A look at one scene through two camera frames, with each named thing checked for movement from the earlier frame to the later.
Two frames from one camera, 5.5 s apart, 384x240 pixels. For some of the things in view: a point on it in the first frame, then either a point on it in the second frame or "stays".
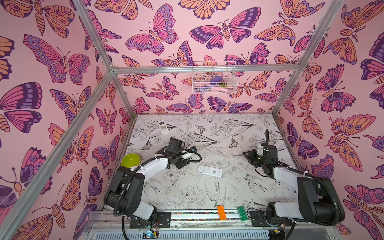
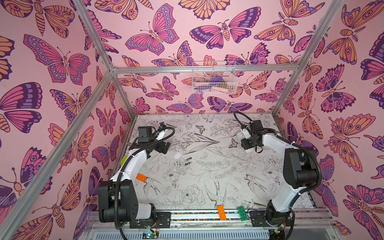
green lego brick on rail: [242, 213] stays
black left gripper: [181, 164] to [160, 149]
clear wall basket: [214, 77] stays
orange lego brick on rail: [221, 212] stays
